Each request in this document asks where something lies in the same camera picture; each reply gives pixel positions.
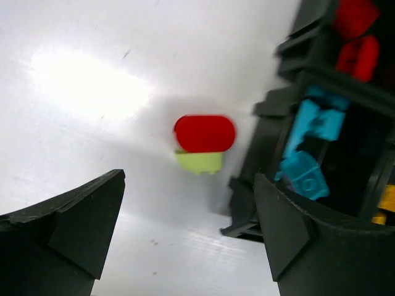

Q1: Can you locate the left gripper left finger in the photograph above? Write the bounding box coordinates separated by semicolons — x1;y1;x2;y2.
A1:
1;169;125;295

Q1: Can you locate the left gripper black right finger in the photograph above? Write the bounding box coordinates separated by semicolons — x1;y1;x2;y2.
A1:
254;173;394;296

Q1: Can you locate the cyan rounded lego piece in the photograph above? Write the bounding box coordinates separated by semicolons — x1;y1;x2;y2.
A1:
280;150;330;200

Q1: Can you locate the yellow butterfly lego piece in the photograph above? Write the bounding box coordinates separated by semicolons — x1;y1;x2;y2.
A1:
372;185;394;225

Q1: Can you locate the small cyan lego brick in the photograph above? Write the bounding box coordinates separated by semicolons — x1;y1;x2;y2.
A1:
314;109;346;141

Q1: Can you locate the light green lego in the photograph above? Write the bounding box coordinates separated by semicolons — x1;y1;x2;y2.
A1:
175;150;223;175

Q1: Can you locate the blue long lego brick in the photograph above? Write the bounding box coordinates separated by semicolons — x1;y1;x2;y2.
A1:
282;99;319;160

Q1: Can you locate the red rounded lego brick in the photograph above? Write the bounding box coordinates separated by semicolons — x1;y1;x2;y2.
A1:
173;115;237;153

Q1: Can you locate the red curved lego brick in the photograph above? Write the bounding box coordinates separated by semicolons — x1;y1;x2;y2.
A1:
336;35;380;83

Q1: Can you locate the small cyan lego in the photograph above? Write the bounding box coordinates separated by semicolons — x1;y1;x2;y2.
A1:
305;86;351;112

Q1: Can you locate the black four-compartment sorting tray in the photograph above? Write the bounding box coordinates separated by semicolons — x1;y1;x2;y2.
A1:
221;1;394;242

